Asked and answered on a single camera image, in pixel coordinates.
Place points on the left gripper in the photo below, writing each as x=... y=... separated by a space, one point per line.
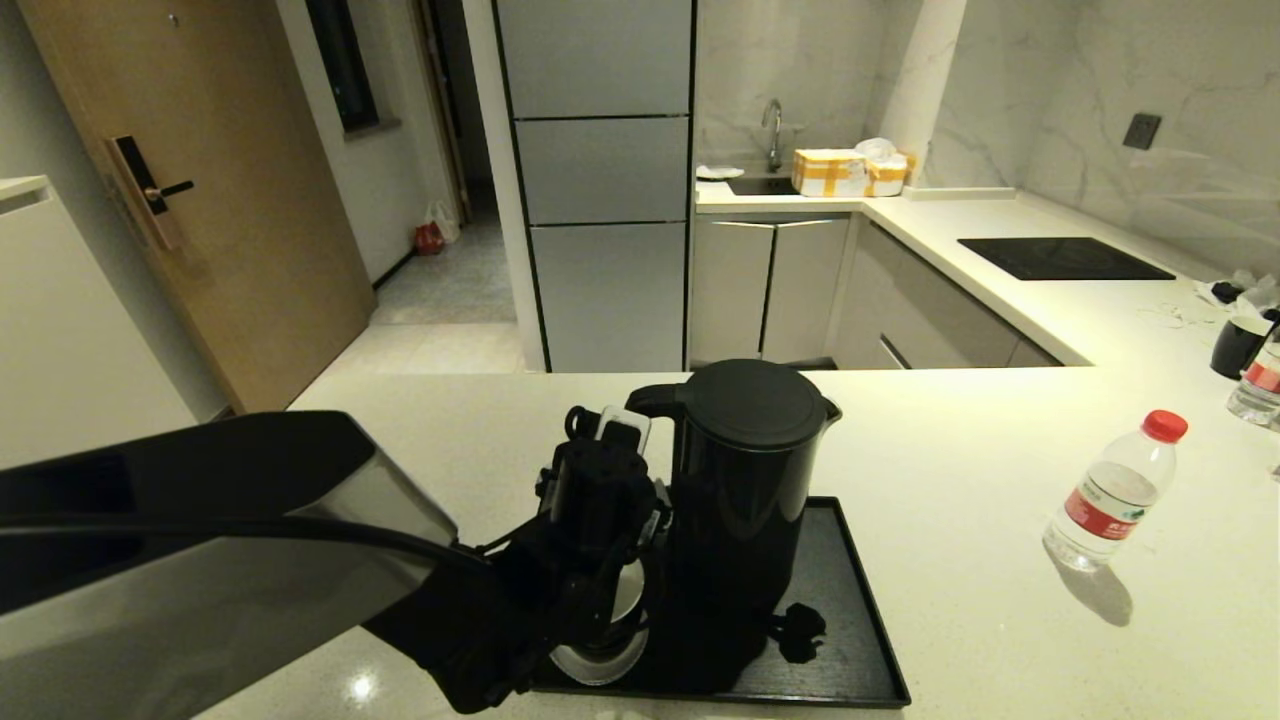
x=600 y=500

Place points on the black cup white inside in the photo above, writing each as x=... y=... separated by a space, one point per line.
x=630 y=590
x=1234 y=348

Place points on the black electric kettle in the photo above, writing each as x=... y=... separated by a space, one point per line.
x=750 y=480

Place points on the clear plastic water bottle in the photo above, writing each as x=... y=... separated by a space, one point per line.
x=1107 y=505
x=1258 y=388

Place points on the white saucer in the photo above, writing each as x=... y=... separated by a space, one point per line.
x=600 y=667

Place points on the black rectangular tray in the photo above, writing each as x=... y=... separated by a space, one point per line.
x=850 y=620

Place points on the grey cabinet door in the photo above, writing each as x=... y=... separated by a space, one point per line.
x=805 y=298
x=728 y=298

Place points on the tall grey refrigerator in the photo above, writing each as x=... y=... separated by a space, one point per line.
x=600 y=200

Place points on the grey drawer cabinet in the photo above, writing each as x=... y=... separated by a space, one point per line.
x=920 y=318

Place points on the dark sink basin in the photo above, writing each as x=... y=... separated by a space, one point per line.
x=760 y=186

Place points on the white cloth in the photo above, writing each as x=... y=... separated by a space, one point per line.
x=718 y=172

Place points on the red bag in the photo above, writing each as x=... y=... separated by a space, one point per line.
x=430 y=240

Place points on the white plastic bag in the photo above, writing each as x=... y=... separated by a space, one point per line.
x=445 y=218

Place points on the chrome faucet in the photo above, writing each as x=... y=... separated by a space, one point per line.
x=771 y=133

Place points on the small cardboard box yellow tape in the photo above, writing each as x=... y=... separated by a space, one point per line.
x=887 y=177

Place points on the crumpled white bag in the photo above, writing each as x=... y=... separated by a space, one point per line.
x=877 y=148

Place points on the black induction cooktop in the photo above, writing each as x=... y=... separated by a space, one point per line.
x=1062 y=259

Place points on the wooden door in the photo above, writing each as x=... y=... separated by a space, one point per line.
x=230 y=200

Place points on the dark window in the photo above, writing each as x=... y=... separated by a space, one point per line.
x=345 y=70

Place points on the small black object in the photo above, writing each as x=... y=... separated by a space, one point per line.
x=1224 y=292

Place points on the white cabinet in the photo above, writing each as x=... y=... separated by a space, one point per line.
x=70 y=330

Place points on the crumpled white tissue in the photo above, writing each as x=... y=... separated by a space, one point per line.
x=1256 y=295

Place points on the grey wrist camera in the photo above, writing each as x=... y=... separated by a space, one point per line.
x=625 y=425

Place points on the grey wall socket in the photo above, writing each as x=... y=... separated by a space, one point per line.
x=1141 y=131

